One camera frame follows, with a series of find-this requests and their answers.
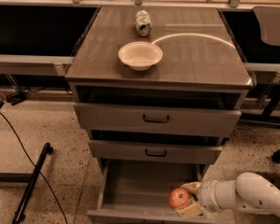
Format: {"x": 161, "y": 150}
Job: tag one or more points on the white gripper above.
{"x": 207, "y": 195}

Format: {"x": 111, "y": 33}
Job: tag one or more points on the red apple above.
{"x": 178, "y": 197}

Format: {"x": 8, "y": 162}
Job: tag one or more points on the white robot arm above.
{"x": 249, "y": 193}

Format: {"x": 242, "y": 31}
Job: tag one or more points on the open bottom drawer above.
{"x": 136, "y": 192}

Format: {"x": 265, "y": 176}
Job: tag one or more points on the middle drawer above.
{"x": 132, "y": 151}

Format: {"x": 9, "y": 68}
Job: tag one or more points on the grey drawer cabinet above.
{"x": 200, "y": 68}

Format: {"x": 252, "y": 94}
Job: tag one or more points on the top drawer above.
{"x": 152, "y": 119}

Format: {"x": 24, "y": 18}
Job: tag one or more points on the white bowl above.
{"x": 140, "y": 56}

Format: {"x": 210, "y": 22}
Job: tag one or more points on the black floor stand leg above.
{"x": 19, "y": 214}

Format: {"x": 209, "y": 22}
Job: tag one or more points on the crushed soda can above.
{"x": 143, "y": 23}

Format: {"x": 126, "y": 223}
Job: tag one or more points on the grey chair back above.
{"x": 269, "y": 23}

